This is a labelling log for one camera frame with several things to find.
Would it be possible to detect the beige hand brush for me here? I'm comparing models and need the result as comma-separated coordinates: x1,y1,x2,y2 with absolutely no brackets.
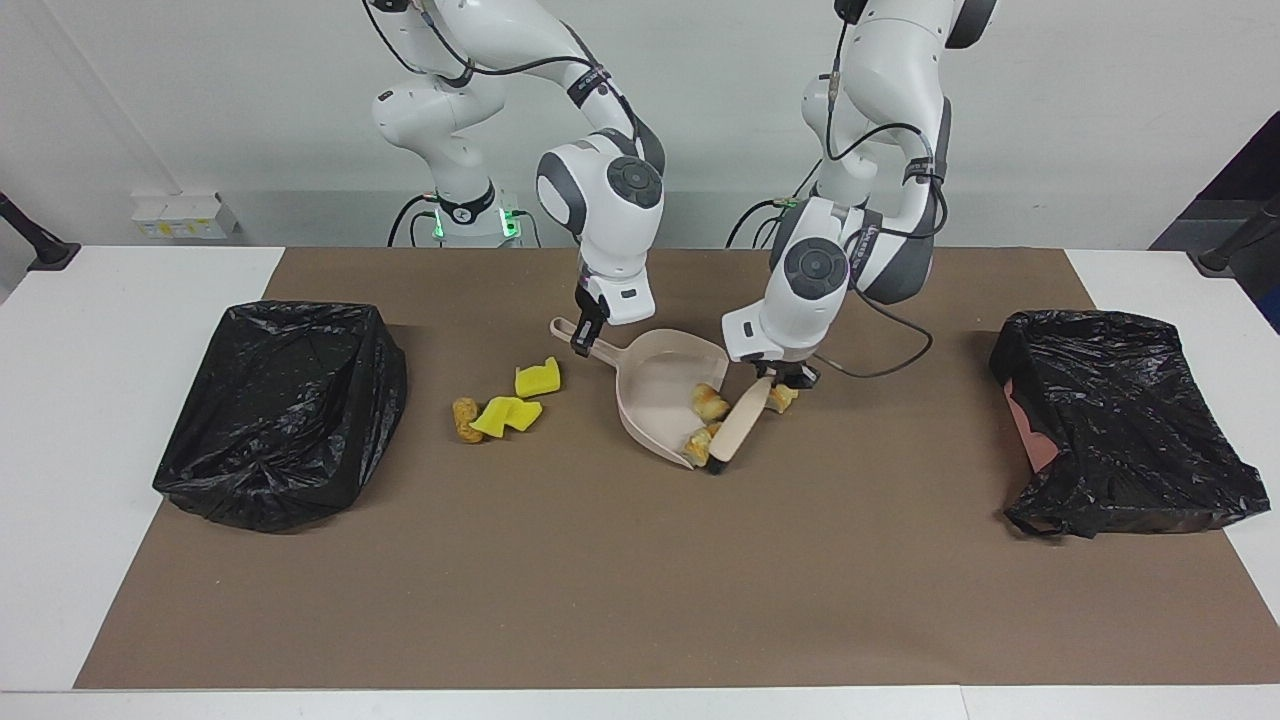
705,375,776,476

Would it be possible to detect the beige plastic dustpan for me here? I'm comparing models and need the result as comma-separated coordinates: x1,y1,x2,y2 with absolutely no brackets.
549,317,731,471

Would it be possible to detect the orange striped croissant piece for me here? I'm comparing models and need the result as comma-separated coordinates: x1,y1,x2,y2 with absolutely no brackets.
682,422,723,468

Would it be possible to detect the yellow green sponge piece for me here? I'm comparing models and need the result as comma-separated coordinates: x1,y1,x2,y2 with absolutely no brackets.
470,396,523,439

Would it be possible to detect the pink bin rim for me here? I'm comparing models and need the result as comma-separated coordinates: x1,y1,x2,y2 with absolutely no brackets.
1005,380,1061,473

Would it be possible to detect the black trash bag pink bin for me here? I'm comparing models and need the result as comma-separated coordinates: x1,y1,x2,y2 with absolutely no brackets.
990,310,1271,539

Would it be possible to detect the brown table mat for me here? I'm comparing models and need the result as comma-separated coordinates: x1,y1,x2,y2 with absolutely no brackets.
73,247,1280,691

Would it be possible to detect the dark cabinet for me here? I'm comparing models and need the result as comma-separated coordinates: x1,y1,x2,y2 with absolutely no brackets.
1150,108,1280,251

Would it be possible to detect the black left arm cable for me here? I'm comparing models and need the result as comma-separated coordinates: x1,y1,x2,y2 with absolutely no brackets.
800,20,951,381

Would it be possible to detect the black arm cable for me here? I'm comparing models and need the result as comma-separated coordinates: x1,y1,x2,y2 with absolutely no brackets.
800,20,951,381
362,0,643,141

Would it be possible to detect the black base cable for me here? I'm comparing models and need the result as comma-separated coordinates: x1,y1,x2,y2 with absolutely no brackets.
387,193,443,249
725,197,801,249

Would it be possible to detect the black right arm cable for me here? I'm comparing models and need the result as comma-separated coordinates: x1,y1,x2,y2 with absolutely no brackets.
362,0,643,141

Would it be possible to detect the white wall socket box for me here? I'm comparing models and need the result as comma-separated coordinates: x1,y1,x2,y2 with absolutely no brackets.
132,193,239,241

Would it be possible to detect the black camera stand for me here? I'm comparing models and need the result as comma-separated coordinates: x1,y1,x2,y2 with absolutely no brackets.
0,190,81,271
1197,195,1280,276

